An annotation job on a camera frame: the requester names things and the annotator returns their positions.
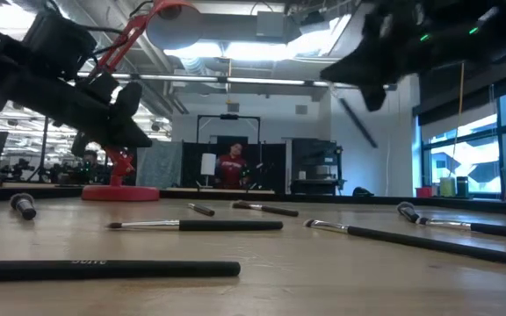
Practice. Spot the fluffy-headed black makeup brush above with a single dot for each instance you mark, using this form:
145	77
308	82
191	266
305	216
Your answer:
499	229

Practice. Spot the green cup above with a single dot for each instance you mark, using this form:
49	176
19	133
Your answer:
447	188

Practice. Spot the long ceiling light bar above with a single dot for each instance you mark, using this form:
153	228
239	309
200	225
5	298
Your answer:
262	81

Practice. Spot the black partition curtain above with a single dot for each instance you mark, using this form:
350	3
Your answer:
190	164

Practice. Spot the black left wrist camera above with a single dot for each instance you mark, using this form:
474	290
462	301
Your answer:
59	44

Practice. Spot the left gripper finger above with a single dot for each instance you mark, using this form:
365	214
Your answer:
123	134
127	98

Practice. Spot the red desk lamp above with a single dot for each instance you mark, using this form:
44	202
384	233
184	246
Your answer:
121	193

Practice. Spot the white cylindrical shade lamp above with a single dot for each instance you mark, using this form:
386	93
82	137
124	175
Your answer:
208	163

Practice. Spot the black equipment cart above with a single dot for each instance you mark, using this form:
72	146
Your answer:
314	153

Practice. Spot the dark cup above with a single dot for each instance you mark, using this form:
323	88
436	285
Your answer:
462	186

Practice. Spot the black bag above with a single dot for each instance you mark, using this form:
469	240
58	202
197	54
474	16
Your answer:
362	192

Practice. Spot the person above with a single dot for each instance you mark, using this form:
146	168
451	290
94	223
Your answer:
232	169
89	157

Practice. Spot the red bin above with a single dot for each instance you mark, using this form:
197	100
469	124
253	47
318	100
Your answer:
423	192

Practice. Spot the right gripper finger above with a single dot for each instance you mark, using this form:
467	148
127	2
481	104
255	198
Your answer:
373	96
360	68

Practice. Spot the short thick black makeup brush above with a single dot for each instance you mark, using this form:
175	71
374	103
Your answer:
25	208

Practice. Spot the short thin black makeup brush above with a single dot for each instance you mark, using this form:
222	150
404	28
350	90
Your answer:
202	210

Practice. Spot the black gantry frame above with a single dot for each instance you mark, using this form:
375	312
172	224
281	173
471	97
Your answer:
209	116

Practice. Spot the grey fabric partition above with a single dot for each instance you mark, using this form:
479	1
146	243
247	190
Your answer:
161	164

